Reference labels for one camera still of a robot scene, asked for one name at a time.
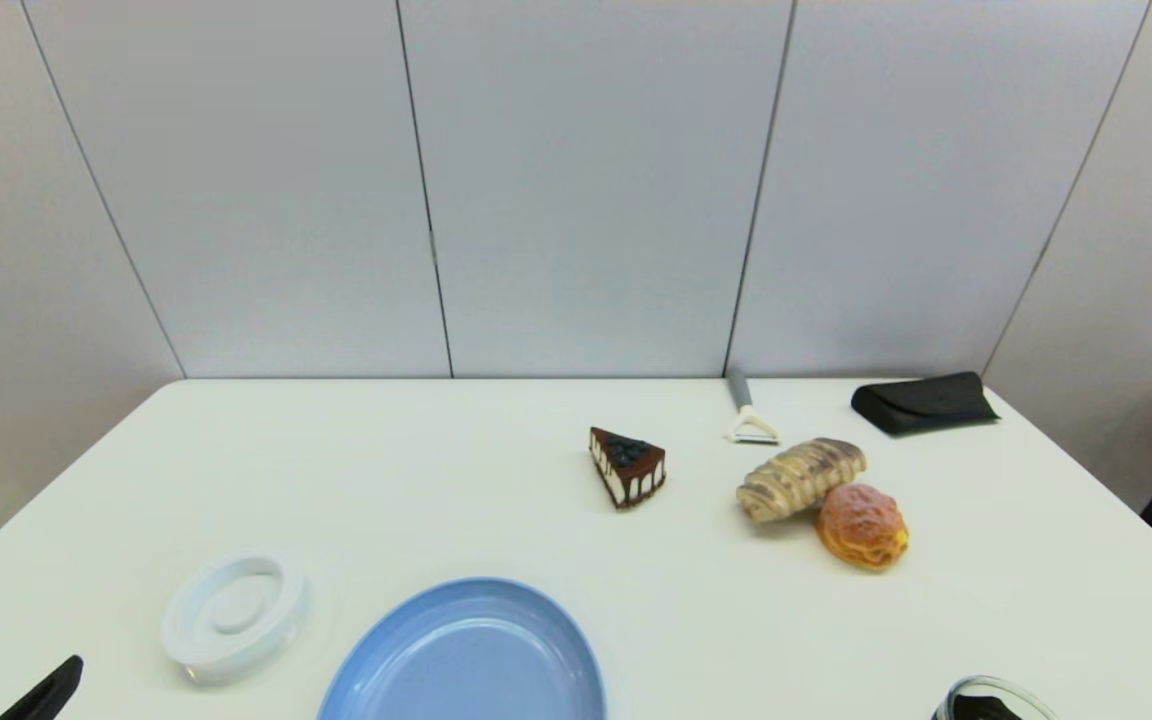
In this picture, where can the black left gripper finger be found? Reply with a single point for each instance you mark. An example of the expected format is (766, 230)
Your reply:
(46, 695)

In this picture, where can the long twisted striped bread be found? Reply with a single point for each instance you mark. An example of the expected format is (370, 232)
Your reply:
(798, 480)

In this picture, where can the white round lid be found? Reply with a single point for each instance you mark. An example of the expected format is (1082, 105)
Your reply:
(234, 615)

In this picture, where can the blue oval plate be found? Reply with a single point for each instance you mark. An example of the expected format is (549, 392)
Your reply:
(466, 660)

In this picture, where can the chocolate blueberry cake slice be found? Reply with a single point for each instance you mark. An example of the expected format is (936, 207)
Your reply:
(629, 468)

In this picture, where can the round golden cream puff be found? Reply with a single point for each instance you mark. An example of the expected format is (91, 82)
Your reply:
(861, 527)

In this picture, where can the black glasses case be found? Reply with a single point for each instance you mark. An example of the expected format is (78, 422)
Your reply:
(921, 404)

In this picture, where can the clear glass jar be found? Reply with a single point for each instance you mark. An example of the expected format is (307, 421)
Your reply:
(991, 705)

